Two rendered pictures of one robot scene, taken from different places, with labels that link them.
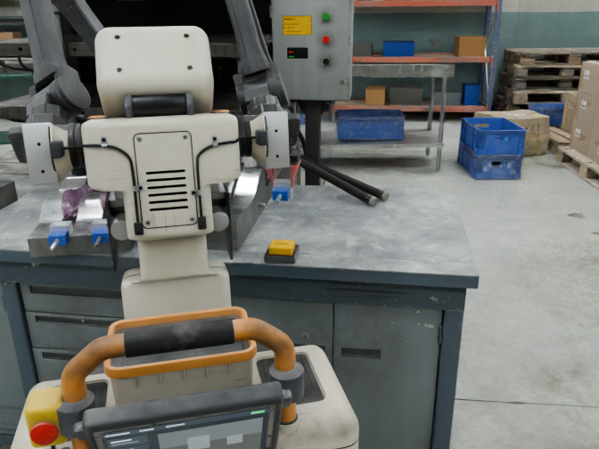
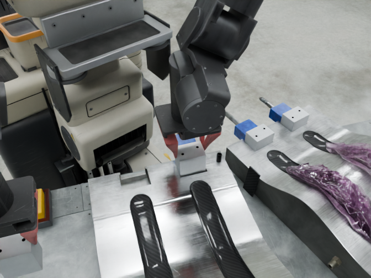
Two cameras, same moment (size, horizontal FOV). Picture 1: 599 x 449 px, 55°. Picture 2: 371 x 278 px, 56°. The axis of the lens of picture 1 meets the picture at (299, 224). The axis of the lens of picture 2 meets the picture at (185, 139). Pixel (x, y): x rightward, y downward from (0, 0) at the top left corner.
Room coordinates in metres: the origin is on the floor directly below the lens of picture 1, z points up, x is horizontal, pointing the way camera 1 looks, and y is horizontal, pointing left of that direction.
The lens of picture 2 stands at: (1.88, 0.16, 1.39)
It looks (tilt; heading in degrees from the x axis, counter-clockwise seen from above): 45 degrees down; 155
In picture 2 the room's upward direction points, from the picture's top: straight up
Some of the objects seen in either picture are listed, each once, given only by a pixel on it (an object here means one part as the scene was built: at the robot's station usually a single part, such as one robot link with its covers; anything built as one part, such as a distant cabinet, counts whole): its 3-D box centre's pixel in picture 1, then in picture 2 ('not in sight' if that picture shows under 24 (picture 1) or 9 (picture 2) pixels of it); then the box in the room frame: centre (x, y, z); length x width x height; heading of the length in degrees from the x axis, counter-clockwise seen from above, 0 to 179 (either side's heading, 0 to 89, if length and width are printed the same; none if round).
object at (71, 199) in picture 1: (94, 191); (368, 185); (1.67, 0.62, 0.90); 0.26 x 0.18 x 0.08; 9
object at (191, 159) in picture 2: not in sight; (183, 141); (1.44, 0.36, 0.91); 0.13 x 0.05 x 0.05; 171
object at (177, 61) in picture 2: not in sight; (189, 75); (1.50, 0.34, 1.10); 0.07 x 0.06 x 0.07; 166
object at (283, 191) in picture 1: (280, 194); (19, 226); (1.52, 0.05, 0.93); 0.13 x 0.05 x 0.05; 172
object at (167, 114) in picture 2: not in sight; (188, 104); (1.49, 0.35, 1.04); 0.10 x 0.07 x 0.07; 81
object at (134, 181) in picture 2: not in sight; (135, 184); (1.47, 0.25, 0.87); 0.05 x 0.05 x 0.04; 81
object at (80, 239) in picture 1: (94, 205); (364, 198); (1.67, 0.62, 0.86); 0.50 x 0.26 x 0.11; 9
